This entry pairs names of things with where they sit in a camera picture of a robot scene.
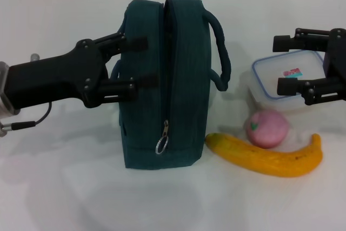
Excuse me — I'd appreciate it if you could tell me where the grey left arm cable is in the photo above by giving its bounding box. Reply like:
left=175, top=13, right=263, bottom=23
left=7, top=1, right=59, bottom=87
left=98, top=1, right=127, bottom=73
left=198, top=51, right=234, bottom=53
left=0, top=102, right=52, bottom=137

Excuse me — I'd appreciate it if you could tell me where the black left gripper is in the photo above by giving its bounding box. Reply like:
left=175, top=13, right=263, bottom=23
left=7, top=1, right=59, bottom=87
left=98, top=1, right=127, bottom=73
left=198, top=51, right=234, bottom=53
left=5, top=38, right=159, bottom=109

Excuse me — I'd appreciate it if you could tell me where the yellow toy banana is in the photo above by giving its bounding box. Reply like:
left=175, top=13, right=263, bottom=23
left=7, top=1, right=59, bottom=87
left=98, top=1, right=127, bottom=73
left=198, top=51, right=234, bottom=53
left=204, top=133, right=323, bottom=178

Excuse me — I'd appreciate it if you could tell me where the pink toy peach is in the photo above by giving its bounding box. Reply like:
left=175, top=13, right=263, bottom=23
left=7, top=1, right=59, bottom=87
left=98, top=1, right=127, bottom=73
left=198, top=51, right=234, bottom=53
left=245, top=110, right=289, bottom=149

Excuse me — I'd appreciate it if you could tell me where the clear container with blue-rimmed lid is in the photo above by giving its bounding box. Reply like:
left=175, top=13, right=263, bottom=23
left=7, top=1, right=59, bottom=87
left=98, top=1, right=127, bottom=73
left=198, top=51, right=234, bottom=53
left=250, top=51, right=329, bottom=112

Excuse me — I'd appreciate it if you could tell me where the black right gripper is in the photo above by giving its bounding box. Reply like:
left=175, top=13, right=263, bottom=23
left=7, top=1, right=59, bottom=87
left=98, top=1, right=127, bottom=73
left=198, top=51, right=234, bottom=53
left=272, top=27, right=346, bottom=106

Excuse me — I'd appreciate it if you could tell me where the dark teal fabric lunch bag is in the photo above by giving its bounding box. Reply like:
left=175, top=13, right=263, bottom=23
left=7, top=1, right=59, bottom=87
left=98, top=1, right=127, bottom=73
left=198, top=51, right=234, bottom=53
left=110, top=0, right=232, bottom=171

